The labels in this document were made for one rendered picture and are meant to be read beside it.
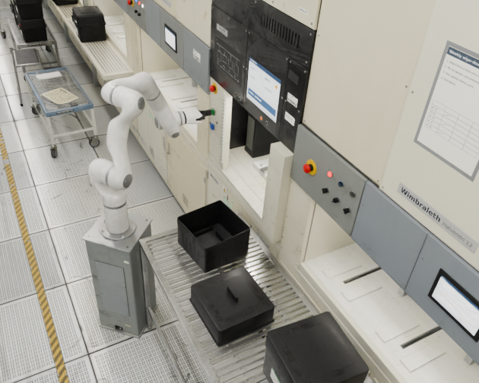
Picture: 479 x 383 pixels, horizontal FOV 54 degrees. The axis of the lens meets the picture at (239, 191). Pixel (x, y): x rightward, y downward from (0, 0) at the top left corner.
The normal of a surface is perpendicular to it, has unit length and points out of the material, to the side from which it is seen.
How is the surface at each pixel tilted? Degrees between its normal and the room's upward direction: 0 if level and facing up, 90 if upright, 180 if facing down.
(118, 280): 90
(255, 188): 0
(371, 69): 90
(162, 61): 90
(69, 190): 0
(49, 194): 0
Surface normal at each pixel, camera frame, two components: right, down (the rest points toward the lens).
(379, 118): -0.88, 0.25
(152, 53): 0.47, 0.56
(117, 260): -0.29, 0.58
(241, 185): 0.06, -0.79
